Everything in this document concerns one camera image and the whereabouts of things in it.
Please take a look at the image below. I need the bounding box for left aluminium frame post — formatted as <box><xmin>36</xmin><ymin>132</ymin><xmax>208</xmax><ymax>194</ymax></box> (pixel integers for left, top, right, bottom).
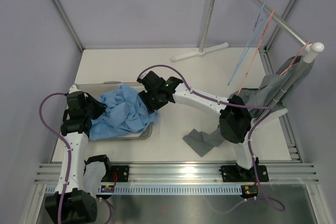
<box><xmin>51</xmin><ymin>0</ymin><xmax>85</xmax><ymax>53</ymax></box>

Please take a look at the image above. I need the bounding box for grey transparent plastic bin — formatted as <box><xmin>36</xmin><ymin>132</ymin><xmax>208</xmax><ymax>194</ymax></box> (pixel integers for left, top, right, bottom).
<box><xmin>76</xmin><ymin>82</ymin><xmax>158</xmax><ymax>141</ymax></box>

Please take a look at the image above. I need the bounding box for blue shirt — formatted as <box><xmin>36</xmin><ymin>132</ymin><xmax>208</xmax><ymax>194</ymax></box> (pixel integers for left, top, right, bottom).
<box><xmin>89</xmin><ymin>84</ymin><xmax>158</xmax><ymax>141</ymax></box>

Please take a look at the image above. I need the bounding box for aluminium mounting rail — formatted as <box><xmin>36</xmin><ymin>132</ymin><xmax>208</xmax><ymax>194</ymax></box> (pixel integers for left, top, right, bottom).
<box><xmin>34</xmin><ymin>163</ymin><xmax>319</xmax><ymax>184</ymax></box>

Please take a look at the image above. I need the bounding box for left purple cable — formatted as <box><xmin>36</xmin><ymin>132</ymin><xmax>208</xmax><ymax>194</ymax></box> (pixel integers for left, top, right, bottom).
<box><xmin>39</xmin><ymin>92</ymin><xmax>115</xmax><ymax>224</ymax></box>

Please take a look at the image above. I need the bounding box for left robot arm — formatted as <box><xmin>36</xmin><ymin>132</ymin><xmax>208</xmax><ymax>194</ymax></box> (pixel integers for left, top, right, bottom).
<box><xmin>45</xmin><ymin>85</ymin><xmax>113</xmax><ymax>223</ymax></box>

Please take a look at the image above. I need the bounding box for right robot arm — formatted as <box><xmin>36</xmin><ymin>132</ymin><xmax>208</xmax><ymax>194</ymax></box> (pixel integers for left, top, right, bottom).
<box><xmin>137</xmin><ymin>70</ymin><xmax>258</xmax><ymax>182</ymax></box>

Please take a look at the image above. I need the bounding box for white slotted cable duct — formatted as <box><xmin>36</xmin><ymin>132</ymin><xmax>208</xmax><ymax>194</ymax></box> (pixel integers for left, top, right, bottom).
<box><xmin>44</xmin><ymin>184</ymin><xmax>244</xmax><ymax>196</ymax></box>

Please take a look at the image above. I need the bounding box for white shirt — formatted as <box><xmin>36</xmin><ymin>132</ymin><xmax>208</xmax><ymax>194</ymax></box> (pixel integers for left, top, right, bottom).
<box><xmin>115</xmin><ymin>123</ymin><xmax>153</xmax><ymax>140</ymax></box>

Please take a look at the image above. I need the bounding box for white clothes rack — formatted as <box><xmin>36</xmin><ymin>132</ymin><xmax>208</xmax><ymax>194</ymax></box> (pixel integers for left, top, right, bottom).
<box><xmin>171</xmin><ymin>0</ymin><xmax>324</xmax><ymax>105</ymax></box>

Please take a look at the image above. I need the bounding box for blue wire hanger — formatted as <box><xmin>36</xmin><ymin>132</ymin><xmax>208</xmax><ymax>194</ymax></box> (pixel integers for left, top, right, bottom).
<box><xmin>227</xmin><ymin>2</ymin><xmax>268</xmax><ymax>86</ymax></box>

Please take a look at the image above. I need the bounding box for pink hanger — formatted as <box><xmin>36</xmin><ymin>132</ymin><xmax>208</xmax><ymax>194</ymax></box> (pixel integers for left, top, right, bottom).
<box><xmin>238</xmin><ymin>10</ymin><xmax>275</xmax><ymax>94</ymax></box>
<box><xmin>280</xmin><ymin>41</ymin><xmax>311</xmax><ymax>76</ymax></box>

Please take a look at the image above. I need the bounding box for grey shirt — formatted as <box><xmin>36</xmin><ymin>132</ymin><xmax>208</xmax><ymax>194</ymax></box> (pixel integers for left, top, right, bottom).
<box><xmin>183</xmin><ymin>56</ymin><xmax>314</xmax><ymax>157</ymax></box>

